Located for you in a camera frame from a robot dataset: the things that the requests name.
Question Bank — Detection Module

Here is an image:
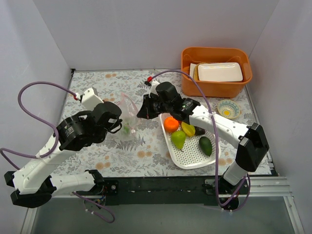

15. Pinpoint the floral table mat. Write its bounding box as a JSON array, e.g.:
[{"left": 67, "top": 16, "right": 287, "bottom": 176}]
[{"left": 50, "top": 69, "right": 270, "bottom": 178}]

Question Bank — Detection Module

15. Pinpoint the white perforated plastic basket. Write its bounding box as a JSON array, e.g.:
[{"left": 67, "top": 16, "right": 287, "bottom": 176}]
[{"left": 159, "top": 114, "right": 216, "bottom": 170}]

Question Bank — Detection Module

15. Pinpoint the dark purple fruit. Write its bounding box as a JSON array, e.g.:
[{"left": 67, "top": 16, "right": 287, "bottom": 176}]
[{"left": 195, "top": 126, "right": 206, "bottom": 136}]

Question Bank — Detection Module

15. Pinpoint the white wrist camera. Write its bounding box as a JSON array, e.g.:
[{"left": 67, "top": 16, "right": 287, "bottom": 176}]
[
  {"left": 144, "top": 77, "right": 160, "bottom": 95},
  {"left": 74, "top": 87, "right": 104, "bottom": 111}
]

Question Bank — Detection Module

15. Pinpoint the dark green avocado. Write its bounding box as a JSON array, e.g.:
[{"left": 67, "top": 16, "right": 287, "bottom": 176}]
[{"left": 199, "top": 136, "right": 213, "bottom": 156}]

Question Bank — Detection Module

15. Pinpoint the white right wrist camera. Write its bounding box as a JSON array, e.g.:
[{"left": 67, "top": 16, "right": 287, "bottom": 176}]
[{"left": 144, "top": 77, "right": 160, "bottom": 95}]

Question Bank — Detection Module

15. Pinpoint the yellow plate in tub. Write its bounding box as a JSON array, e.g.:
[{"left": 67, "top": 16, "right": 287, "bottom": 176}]
[{"left": 189, "top": 63, "right": 199, "bottom": 80}]

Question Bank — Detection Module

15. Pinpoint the orange fruit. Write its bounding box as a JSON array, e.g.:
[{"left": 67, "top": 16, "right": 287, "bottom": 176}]
[{"left": 163, "top": 117, "right": 180, "bottom": 133}]

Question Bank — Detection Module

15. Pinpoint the small patterned bowl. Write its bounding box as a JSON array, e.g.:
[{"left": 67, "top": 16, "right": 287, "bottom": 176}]
[{"left": 217, "top": 99, "right": 240, "bottom": 119}]

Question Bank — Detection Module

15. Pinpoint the clear zip top bag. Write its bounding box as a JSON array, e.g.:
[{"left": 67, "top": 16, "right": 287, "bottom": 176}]
[{"left": 117, "top": 93, "right": 140, "bottom": 140}]

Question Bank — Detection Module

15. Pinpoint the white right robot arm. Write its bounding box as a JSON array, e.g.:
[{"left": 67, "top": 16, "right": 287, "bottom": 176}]
[{"left": 137, "top": 80, "right": 269, "bottom": 194}]

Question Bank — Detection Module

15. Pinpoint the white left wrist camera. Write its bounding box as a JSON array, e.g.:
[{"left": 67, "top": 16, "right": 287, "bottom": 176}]
[{"left": 74, "top": 87, "right": 104, "bottom": 111}]

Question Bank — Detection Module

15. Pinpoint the green pear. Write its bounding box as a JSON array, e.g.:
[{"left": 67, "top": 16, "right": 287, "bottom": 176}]
[{"left": 171, "top": 130, "right": 186, "bottom": 150}]

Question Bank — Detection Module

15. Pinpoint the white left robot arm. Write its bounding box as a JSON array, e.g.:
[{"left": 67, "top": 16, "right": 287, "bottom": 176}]
[{"left": 4, "top": 102, "right": 122, "bottom": 208}]

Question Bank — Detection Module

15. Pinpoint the yellow star fruit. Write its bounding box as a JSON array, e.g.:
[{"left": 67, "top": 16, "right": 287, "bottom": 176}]
[{"left": 181, "top": 122, "right": 195, "bottom": 137}]

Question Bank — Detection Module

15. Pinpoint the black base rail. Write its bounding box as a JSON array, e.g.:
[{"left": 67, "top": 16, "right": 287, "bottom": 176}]
[{"left": 70, "top": 174, "right": 252, "bottom": 210}]

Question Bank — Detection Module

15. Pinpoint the orange plastic tub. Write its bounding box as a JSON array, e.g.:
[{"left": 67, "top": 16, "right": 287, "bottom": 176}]
[{"left": 181, "top": 47, "right": 253, "bottom": 98}]

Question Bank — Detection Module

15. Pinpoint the white rectangular plate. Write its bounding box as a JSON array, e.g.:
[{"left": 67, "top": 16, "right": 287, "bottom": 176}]
[{"left": 198, "top": 62, "right": 243, "bottom": 82}]

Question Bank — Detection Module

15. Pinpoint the green grape bunch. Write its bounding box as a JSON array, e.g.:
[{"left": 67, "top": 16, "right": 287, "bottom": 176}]
[{"left": 123, "top": 124, "right": 131, "bottom": 135}]

